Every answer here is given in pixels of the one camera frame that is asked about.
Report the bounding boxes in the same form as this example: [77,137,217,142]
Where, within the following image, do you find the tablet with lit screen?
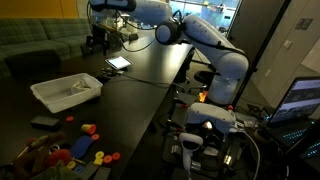
[104,55,134,71]

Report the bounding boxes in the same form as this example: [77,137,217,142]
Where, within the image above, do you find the white plastic bin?
[29,72,104,114]

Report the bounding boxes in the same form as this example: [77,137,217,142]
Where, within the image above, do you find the white cord with tag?
[49,143,62,153]

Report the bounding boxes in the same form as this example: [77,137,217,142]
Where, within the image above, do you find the green plush toy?
[29,159,83,180]

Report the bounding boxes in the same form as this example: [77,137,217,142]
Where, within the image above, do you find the white VR controller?
[178,132,205,175]

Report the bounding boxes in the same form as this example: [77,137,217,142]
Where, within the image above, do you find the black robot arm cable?
[86,0,248,56]

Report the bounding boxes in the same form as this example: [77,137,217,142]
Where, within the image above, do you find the brown plush toy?
[11,130,67,180]

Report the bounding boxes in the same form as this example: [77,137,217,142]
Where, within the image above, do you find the blue oval toy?
[70,134,95,160]

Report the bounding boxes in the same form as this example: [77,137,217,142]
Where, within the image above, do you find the open laptop with lit screen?
[264,75,320,160]

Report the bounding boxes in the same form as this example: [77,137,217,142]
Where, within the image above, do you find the gray wall sign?
[293,18,314,32]

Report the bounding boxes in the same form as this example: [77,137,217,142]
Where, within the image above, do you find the black table cables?
[99,66,178,89]

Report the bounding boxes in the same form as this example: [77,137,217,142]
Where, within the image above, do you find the black rectangular box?
[29,115,62,132]

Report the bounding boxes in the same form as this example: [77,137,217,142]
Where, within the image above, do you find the small toy cup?
[80,123,98,136]

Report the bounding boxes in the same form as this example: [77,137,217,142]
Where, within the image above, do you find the red orange plush ball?
[45,148,73,168]

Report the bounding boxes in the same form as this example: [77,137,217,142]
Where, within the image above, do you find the green plaid couch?
[0,17,94,79]

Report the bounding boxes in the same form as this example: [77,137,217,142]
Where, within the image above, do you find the blue toy disc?
[73,164,86,174]

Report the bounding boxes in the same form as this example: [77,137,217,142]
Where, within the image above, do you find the black ottoman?
[3,49,64,81]

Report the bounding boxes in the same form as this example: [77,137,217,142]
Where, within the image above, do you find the gray rectangular pad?
[79,161,101,180]
[93,165,112,180]

